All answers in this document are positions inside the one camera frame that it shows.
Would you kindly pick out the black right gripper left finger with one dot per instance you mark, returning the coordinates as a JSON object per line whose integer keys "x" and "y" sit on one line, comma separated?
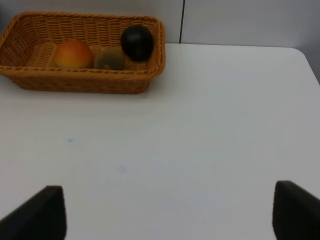
{"x": 42, "y": 217}

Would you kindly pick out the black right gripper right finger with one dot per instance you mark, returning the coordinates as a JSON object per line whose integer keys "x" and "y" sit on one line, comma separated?
{"x": 295, "y": 213}

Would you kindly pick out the red orange peach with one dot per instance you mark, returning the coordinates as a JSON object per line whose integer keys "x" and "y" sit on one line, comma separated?
{"x": 74, "y": 54}

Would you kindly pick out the brown kiwi fruit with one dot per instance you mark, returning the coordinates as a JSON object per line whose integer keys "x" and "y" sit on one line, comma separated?
{"x": 110, "y": 59}

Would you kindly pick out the dark green avocado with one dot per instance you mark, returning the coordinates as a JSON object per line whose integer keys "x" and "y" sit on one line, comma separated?
{"x": 137, "y": 42}

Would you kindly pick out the orange wicker basket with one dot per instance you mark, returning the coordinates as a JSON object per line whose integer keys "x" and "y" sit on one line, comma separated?
{"x": 29, "y": 42}

